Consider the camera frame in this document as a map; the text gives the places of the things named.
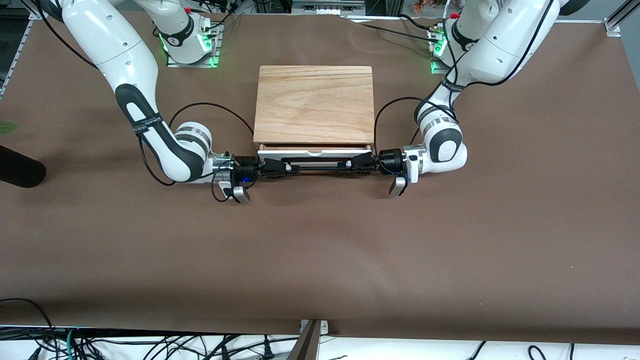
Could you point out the dark metal bar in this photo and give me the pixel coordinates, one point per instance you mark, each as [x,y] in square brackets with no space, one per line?
[306,345]

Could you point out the wooden drawer cabinet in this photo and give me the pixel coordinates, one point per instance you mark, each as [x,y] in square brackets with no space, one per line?
[315,105]

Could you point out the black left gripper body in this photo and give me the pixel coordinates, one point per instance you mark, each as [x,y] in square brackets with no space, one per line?
[389,161]

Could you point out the brown table cloth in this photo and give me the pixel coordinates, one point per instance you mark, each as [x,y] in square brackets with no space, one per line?
[320,250]

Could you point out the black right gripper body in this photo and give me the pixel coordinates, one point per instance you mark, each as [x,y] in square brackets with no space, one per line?
[246,164]

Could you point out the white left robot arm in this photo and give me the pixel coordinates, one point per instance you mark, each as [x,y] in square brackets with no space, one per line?
[445,150]

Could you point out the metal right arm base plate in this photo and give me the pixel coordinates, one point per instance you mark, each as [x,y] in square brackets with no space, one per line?
[212,55]

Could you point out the aluminium profile rail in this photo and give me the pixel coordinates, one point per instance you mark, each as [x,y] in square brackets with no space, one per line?
[15,55]
[620,20]

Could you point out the black foam cylinder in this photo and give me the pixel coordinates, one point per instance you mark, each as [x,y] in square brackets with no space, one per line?
[20,167]

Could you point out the grey background device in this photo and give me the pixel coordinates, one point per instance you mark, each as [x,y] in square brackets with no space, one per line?
[327,6]

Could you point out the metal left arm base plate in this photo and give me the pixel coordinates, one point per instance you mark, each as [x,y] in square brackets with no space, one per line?
[434,47]

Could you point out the small metal bracket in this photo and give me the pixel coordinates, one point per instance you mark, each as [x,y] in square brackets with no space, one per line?
[324,326]

